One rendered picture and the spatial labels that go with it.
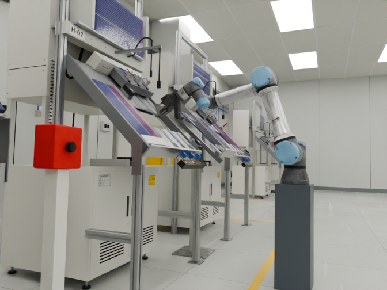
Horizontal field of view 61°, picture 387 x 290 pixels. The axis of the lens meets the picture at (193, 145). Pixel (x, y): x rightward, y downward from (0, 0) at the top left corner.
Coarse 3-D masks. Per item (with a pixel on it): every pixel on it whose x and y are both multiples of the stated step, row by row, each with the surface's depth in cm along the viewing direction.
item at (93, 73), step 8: (80, 64) 178; (88, 64) 189; (88, 72) 177; (96, 72) 188; (104, 80) 188; (136, 96) 212; (136, 104) 198; (144, 104) 209; (152, 104) 226; (144, 112) 213
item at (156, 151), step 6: (150, 144) 153; (150, 150) 155; (156, 150) 160; (162, 150) 166; (168, 150) 171; (174, 150) 177; (180, 150) 184; (186, 150) 190; (192, 150) 199; (198, 150) 209; (144, 156) 155; (150, 156) 160; (156, 156) 165; (162, 156) 171; (168, 156) 177; (174, 156) 184
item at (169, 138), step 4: (156, 128) 188; (160, 128) 193; (160, 132) 187; (164, 132) 192; (168, 132) 199; (176, 132) 213; (164, 136) 187; (168, 136) 191; (172, 136) 199; (180, 136) 212; (168, 140) 186; (172, 140) 192; (176, 140) 198; (180, 140) 205; (184, 140) 211; (172, 144) 186; (176, 144) 189; (180, 144) 198; (184, 144) 204; (188, 144) 212; (188, 148) 204; (192, 148) 209
